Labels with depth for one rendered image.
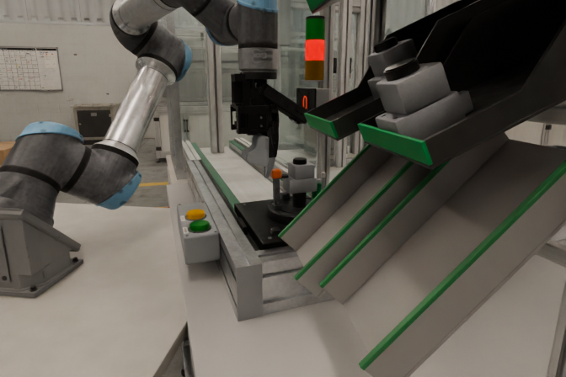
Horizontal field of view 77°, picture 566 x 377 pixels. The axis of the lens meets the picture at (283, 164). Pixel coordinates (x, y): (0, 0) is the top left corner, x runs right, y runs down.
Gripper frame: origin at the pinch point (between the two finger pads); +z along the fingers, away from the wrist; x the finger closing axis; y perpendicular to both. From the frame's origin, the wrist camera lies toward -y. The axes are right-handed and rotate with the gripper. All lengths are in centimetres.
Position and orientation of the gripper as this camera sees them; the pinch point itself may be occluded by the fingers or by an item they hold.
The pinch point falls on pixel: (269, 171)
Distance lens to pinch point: 74.8
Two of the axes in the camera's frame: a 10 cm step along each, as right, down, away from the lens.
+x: 3.4, 2.1, -9.2
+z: 0.0, 9.8, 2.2
